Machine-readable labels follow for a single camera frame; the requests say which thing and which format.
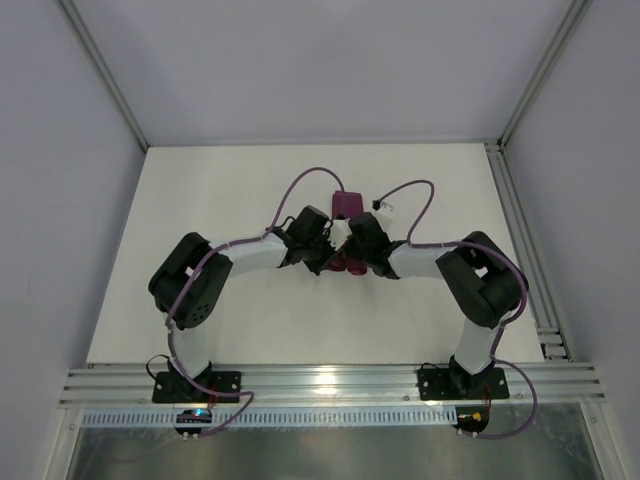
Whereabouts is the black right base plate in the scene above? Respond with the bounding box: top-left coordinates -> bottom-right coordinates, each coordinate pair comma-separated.
416,364 -> 510,401

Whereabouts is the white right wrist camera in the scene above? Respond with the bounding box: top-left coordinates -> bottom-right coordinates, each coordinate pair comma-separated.
372,199 -> 395,232

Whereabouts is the purple cloth napkin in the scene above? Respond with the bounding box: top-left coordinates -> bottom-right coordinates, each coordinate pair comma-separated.
328,190 -> 367,276

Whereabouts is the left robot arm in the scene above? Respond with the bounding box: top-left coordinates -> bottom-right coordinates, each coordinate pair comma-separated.
148,206 -> 336,385

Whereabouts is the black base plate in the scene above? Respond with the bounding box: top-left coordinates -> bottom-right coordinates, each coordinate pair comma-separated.
416,364 -> 510,401
152,370 -> 241,404

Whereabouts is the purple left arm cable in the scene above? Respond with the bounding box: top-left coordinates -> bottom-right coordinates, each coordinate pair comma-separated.
144,167 -> 351,441

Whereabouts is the aluminium right side rail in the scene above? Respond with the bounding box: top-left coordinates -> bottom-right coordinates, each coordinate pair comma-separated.
485,140 -> 573,362

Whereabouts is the left corner frame post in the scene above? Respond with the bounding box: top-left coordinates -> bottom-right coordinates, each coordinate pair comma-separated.
54,0 -> 150,153

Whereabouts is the right corner frame post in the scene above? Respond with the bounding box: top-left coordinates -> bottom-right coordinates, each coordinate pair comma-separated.
497,0 -> 592,148

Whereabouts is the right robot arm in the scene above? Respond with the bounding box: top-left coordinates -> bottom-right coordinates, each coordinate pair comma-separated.
345,212 -> 528,400

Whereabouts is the aluminium rail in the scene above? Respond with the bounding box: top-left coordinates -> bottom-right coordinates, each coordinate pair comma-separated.
59,362 -> 606,407
485,140 -> 573,362

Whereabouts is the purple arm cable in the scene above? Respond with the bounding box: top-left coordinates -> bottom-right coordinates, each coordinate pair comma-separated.
372,179 -> 539,441
144,167 -> 351,441

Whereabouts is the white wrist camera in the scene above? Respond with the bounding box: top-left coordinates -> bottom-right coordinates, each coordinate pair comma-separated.
372,199 -> 395,232
329,219 -> 351,250

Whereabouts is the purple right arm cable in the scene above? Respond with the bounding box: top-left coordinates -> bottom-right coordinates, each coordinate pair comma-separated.
372,179 -> 539,441

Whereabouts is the left controller board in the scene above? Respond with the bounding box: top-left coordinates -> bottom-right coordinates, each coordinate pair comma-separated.
174,408 -> 212,437

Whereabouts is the controller board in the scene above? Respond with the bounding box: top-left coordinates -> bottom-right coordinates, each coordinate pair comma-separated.
174,408 -> 212,437
454,405 -> 490,437

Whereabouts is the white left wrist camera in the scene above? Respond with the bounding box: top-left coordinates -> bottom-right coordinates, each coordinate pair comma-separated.
329,219 -> 351,250

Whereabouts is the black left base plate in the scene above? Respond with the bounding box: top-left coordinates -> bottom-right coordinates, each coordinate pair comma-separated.
152,370 -> 241,404

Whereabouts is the corner frame post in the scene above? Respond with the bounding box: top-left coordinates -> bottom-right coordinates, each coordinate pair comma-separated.
54,0 -> 150,153
497,0 -> 592,148

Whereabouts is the slotted grey cable duct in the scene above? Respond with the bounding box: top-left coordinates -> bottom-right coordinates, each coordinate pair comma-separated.
81,405 -> 456,429

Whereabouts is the right controller board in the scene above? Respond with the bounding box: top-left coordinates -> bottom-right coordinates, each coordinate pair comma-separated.
454,405 -> 490,437

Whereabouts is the aluminium front rail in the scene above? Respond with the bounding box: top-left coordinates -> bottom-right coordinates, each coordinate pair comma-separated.
59,362 -> 606,407

